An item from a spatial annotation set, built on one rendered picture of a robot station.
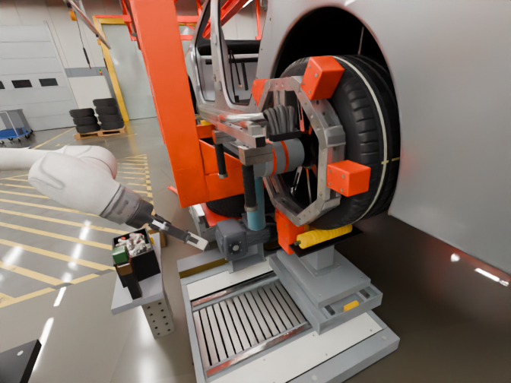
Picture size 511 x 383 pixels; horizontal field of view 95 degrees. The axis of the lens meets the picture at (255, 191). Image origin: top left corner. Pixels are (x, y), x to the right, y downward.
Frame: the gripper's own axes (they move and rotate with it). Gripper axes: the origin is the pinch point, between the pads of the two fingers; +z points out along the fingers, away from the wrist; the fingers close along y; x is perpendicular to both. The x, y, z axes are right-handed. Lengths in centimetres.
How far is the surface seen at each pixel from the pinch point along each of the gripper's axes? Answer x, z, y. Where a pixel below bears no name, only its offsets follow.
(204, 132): 113, 47, -227
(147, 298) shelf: -26.2, 4.2, -19.9
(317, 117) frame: 46, 3, 22
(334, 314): -2, 72, 8
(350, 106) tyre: 52, 7, 28
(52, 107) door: 162, -275, -1321
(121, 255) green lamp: -14.9, -12.5, -15.8
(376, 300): 12, 90, 15
